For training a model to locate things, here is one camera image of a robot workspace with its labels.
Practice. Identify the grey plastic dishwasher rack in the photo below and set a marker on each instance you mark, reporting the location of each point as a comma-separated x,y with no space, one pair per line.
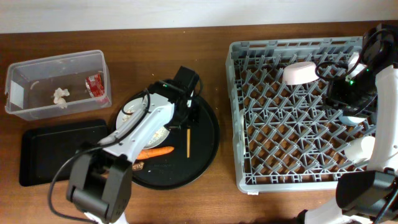
292,142

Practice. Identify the wooden chopstick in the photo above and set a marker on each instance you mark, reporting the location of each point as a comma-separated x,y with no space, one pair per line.
188,142

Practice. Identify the clear plastic waste bin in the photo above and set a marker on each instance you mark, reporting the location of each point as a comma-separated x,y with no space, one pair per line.
30,85

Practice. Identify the brown food scrap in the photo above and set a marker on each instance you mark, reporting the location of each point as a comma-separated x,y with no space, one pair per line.
138,166

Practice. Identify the white cup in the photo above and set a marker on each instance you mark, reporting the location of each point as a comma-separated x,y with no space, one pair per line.
360,150

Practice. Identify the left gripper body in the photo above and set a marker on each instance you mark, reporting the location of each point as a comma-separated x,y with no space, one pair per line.
191,117

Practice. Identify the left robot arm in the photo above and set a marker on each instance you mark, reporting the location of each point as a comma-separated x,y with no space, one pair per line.
100,179

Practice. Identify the white plastic fork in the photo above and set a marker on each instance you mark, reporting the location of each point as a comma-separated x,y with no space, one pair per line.
241,131

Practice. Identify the black rectangular tray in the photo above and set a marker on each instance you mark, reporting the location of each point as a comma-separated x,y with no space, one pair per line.
45,150

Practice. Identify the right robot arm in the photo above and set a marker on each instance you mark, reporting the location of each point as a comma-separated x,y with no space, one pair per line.
369,196

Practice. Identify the pink bowl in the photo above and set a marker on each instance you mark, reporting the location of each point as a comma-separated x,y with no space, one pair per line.
299,73

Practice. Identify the red sauce packet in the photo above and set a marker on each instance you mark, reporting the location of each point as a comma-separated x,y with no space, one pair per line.
94,85

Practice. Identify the blue cup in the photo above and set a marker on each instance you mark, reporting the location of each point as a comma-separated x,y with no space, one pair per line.
350,120

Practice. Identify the grey plate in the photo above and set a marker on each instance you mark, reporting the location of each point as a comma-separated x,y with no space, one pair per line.
131,107

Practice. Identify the white napkin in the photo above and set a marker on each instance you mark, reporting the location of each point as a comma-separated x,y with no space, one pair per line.
58,97

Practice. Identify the orange carrot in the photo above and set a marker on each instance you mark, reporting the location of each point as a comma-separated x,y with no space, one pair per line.
154,152

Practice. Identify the round black serving tray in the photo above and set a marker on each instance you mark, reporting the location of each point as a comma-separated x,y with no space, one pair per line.
175,170

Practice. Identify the rice and nut scraps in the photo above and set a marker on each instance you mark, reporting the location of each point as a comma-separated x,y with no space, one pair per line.
155,140

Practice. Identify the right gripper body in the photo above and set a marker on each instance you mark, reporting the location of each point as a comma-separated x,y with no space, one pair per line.
355,96

